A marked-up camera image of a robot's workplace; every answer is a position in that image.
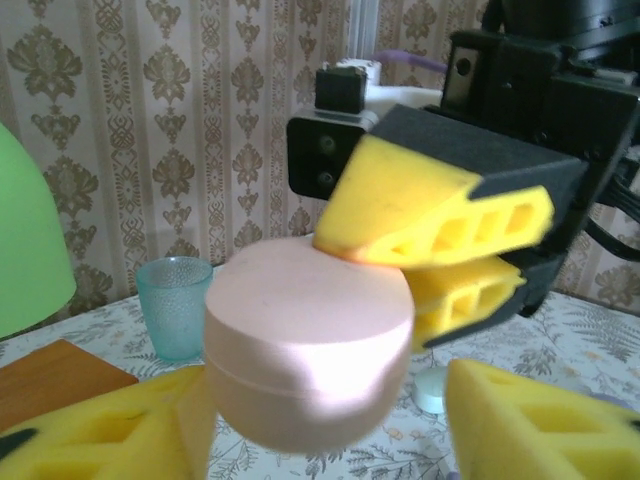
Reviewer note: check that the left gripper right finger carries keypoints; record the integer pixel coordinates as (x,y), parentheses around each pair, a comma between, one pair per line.
(500,400)

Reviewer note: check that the mint green earbud case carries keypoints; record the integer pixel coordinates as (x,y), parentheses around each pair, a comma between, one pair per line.
(431,392)

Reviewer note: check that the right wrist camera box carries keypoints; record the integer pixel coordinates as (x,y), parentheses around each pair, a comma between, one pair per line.
(310,160)

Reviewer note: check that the aluminium frame post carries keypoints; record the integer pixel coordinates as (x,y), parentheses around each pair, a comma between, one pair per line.
(364,30)

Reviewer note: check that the pink earbud charging case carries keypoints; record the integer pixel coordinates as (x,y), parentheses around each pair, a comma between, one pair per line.
(300,350)

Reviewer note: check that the orange wooden rack base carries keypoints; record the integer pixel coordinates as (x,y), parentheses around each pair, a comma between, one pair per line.
(55,380)

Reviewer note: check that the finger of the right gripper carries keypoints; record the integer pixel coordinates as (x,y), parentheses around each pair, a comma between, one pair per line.
(400,190)
(425,285)

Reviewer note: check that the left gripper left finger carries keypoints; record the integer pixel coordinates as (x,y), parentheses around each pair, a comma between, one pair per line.
(75,450)

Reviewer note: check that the floral patterned table cover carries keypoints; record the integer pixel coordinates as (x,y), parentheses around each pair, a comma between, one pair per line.
(575,340)

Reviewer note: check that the green plastic wine glass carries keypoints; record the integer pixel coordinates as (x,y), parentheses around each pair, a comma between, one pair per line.
(30,250)

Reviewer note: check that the teal translucent cup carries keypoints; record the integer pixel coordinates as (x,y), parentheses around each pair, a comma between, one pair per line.
(170,310)

